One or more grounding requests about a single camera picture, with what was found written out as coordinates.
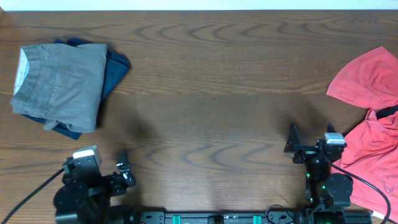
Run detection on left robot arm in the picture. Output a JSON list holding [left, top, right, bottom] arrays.
[[53, 146, 139, 224]]

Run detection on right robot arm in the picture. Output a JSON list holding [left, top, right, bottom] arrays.
[[284, 124, 353, 223]]

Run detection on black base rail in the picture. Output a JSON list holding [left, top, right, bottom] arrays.
[[133, 204, 373, 224]]

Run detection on grey shorts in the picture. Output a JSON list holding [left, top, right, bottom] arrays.
[[10, 44, 107, 133]]

